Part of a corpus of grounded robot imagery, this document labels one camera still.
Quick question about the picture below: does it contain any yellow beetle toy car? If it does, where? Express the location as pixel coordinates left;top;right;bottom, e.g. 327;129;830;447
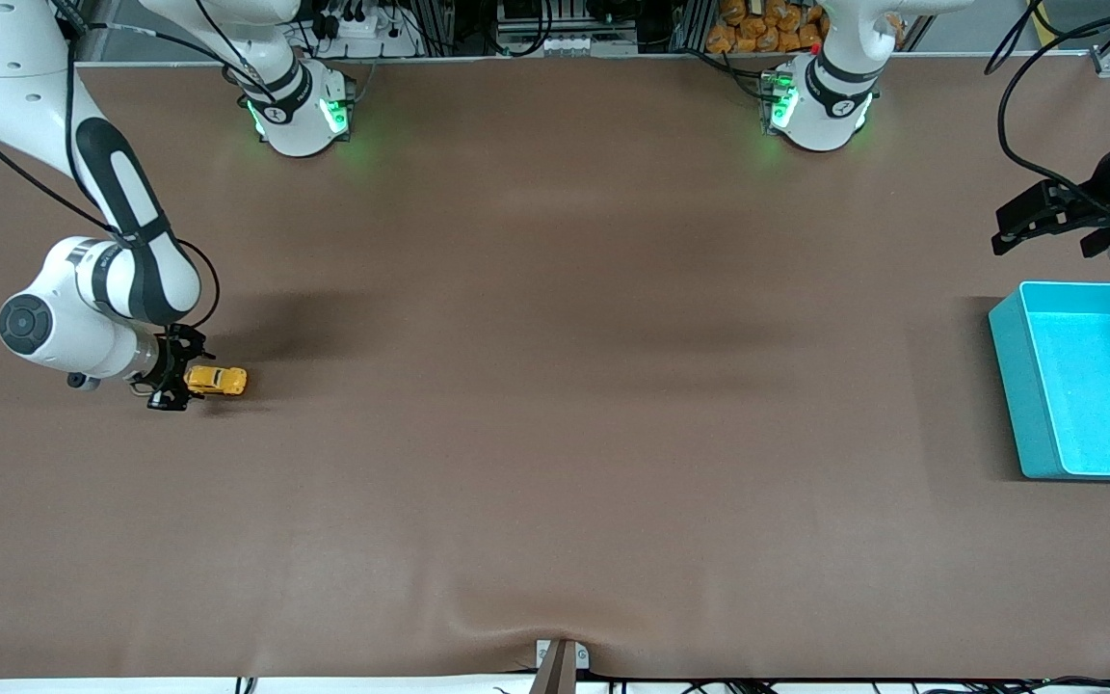
186;365;249;397

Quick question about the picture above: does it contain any teal plastic bin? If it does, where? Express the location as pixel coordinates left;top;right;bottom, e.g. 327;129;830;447
988;280;1110;482

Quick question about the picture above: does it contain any orange snack pile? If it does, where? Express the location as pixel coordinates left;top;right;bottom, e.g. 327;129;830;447
706;0;906;55

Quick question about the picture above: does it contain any white power strip with plugs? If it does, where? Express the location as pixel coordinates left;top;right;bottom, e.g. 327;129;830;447
309;0;421;59

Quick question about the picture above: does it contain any brown table mat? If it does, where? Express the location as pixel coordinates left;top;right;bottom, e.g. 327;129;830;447
0;53;1110;681

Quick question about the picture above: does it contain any grey metal clamp plate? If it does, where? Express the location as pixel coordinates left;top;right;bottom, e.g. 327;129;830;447
534;638;592;673

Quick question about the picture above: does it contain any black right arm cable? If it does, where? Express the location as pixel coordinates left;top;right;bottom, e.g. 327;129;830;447
0;0;222;334

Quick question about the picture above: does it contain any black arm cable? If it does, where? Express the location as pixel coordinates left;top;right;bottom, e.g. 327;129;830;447
0;0;222;334
986;0;1110;213

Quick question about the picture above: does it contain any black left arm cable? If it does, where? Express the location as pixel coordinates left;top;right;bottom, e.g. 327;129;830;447
986;0;1110;213

